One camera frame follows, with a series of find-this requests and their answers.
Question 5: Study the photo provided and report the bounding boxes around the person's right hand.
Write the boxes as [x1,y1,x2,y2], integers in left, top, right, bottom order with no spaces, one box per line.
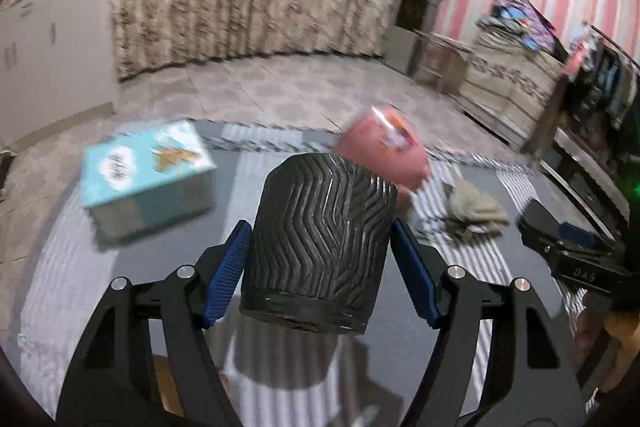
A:
[577,307,640,393]

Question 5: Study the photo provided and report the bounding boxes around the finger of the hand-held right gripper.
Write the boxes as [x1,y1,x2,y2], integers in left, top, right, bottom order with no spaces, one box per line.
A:
[560,222,618,254]
[517,199,568,258]

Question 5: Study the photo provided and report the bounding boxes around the white cabinet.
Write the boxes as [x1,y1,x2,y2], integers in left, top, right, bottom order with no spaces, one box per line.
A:
[0,0,121,148]

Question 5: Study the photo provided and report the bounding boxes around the grey white striped cloth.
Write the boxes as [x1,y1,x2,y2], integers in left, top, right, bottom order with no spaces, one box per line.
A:
[20,119,601,427]

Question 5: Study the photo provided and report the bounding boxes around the light blue cardboard box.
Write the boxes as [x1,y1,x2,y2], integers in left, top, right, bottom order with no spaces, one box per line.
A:
[80,119,217,253]

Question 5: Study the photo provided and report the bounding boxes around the patterned cloth covered furniture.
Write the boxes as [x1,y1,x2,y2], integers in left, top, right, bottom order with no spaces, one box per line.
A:
[452,27,568,142]

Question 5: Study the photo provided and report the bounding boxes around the pink round container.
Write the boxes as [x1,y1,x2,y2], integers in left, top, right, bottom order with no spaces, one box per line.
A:
[332,104,431,195]

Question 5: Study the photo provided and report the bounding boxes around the water dispenser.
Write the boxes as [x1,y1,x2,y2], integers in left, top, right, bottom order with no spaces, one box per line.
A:
[382,0,441,75]

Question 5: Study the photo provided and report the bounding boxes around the clothes rack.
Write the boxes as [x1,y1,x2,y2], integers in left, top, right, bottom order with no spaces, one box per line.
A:
[565,22,640,128]

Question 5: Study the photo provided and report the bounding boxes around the black ribbed bin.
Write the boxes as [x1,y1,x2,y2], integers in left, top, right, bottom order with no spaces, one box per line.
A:
[239,152,399,337]

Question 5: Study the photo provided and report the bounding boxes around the pile of clothes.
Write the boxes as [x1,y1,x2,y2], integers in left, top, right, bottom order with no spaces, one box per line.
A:
[477,0,558,52]

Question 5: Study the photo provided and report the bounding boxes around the olive cloth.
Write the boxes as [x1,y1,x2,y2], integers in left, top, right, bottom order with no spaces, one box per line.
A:
[445,179,511,240]

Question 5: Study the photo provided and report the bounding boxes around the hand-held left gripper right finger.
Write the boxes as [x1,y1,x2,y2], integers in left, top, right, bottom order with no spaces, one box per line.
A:
[391,218,588,427]

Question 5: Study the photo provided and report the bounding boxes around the metal stool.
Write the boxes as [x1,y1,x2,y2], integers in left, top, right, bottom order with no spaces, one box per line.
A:
[412,29,473,92]

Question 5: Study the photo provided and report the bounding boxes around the dark low table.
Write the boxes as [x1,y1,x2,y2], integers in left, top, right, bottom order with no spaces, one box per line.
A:
[537,127,633,233]

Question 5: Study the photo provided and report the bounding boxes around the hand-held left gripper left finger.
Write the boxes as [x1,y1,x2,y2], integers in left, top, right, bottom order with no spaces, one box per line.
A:
[56,219,253,427]

